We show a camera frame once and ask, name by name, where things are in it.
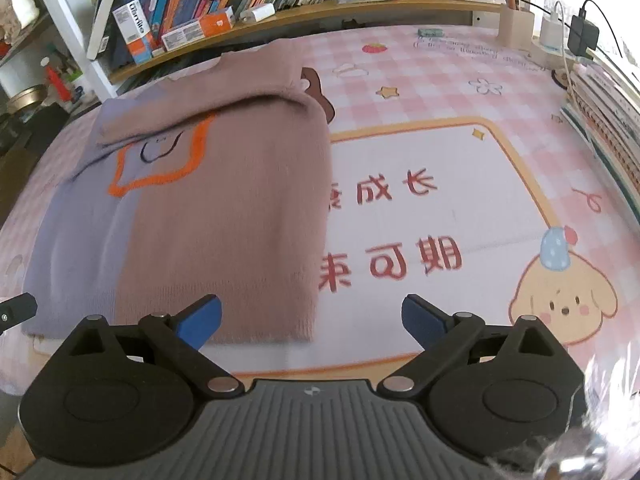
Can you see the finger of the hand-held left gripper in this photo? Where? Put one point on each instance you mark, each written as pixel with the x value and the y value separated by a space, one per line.
pixel 17 310

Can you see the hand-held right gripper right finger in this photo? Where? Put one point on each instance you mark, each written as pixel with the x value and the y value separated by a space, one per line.
pixel 423 322

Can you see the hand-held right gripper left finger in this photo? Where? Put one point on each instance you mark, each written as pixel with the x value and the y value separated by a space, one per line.
pixel 201 321

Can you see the brown and purple knit sweater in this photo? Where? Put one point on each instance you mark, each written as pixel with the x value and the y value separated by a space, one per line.
pixel 225 210

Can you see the pink checkered printed desk mat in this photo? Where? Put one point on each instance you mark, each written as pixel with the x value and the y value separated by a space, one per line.
pixel 425 160

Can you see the clear plastic wrap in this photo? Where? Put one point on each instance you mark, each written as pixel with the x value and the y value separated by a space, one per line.
pixel 612 410

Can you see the red bottle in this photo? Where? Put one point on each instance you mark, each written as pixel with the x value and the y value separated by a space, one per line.
pixel 57 82

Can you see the stack of books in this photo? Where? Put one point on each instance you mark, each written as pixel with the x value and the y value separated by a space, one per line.
pixel 607 110

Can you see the green eraser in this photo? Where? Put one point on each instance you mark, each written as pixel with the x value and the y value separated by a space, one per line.
pixel 430 32

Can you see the flat orange and white box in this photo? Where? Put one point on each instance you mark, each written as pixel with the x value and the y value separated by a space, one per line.
pixel 197 29

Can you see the white power strip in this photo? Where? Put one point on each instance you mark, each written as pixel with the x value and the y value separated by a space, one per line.
pixel 550 52

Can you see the upright white and orange box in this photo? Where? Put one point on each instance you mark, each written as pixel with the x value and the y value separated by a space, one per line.
pixel 134 30

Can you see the beige pen holder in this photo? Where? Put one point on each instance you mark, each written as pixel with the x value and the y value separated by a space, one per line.
pixel 516 27

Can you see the white plug adapter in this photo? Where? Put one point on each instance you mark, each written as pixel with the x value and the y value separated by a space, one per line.
pixel 551 30

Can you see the wooden shelf board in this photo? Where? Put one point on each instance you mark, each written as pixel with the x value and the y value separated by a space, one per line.
pixel 350 7

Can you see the black power adapter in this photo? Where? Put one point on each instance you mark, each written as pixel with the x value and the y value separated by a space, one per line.
pixel 582 32

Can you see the white shelf frame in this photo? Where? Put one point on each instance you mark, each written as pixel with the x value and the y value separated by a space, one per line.
pixel 75 20

